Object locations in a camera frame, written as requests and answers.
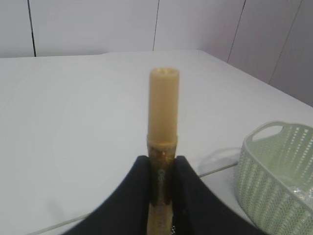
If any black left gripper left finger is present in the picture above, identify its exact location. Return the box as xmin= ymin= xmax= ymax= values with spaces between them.
xmin=64 ymin=156 xmax=150 ymax=235

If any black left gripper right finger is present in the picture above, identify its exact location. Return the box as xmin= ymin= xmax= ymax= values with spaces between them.
xmin=172 ymin=156 xmax=265 ymax=235

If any gold glitter pen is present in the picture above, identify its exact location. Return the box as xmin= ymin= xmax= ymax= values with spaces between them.
xmin=147 ymin=68 xmax=179 ymax=235

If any green plastic woven basket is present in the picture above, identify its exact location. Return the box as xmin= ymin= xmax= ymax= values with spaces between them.
xmin=235 ymin=121 xmax=313 ymax=235

